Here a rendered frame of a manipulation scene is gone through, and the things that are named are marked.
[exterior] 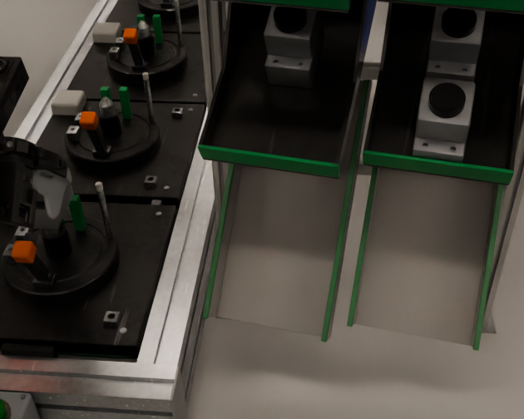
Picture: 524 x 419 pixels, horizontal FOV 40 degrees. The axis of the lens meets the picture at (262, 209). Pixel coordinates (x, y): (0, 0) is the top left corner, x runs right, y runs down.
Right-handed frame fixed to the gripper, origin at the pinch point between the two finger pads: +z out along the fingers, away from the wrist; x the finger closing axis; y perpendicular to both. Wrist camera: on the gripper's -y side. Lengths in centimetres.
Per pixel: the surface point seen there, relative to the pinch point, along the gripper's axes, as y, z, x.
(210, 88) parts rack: -8.4, -6.1, 19.6
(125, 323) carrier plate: 15.9, 4.1, 9.8
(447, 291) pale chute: 10.8, 1.5, 45.0
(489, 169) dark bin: 1.1, -14.1, 45.9
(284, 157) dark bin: 0.5, -14.0, 28.1
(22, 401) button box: 24.3, -1.8, 1.2
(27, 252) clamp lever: 9.0, -3.1, 0.8
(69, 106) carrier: -17.2, 29.8, -9.0
